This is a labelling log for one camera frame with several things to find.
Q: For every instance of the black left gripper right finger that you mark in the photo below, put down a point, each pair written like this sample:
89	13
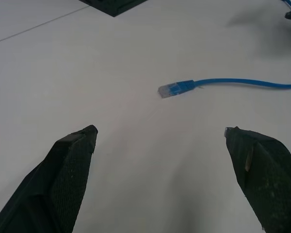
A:
266	179

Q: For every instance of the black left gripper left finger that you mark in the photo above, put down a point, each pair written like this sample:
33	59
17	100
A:
63	184

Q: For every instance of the black box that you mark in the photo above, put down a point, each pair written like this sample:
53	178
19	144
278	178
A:
114	6

